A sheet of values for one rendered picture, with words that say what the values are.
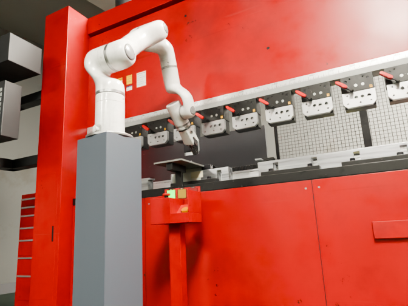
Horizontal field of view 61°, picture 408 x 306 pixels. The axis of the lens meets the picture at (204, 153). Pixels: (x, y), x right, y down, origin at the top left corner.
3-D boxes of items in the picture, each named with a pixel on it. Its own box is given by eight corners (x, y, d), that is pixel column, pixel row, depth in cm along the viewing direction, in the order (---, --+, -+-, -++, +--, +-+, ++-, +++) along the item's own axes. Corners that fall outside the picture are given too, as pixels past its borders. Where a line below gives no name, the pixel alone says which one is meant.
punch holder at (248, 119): (232, 130, 197) (231, 102, 201) (238, 133, 205) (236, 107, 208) (257, 125, 191) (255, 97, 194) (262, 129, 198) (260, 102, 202)
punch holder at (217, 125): (201, 135, 206) (200, 109, 210) (208, 138, 213) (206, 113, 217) (224, 131, 199) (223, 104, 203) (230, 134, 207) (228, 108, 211)
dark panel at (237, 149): (138, 199, 287) (138, 148, 297) (139, 200, 289) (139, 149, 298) (269, 185, 237) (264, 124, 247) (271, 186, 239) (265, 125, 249)
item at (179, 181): (167, 202, 184) (166, 163, 188) (181, 203, 196) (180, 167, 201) (173, 201, 182) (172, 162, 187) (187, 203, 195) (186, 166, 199)
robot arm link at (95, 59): (111, 89, 136) (112, 35, 142) (77, 99, 144) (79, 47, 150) (130, 98, 147) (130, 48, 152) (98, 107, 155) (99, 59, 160)
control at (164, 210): (150, 224, 162) (149, 186, 166) (166, 224, 177) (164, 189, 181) (189, 222, 155) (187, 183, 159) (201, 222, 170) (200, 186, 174)
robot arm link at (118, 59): (101, 79, 148) (130, 70, 141) (87, 53, 143) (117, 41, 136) (149, 45, 188) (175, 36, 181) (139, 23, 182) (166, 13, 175)
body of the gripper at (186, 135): (193, 123, 195) (201, 140, 199) (183, 124, 203) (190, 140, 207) (183, 129, 191) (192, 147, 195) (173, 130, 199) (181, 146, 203)
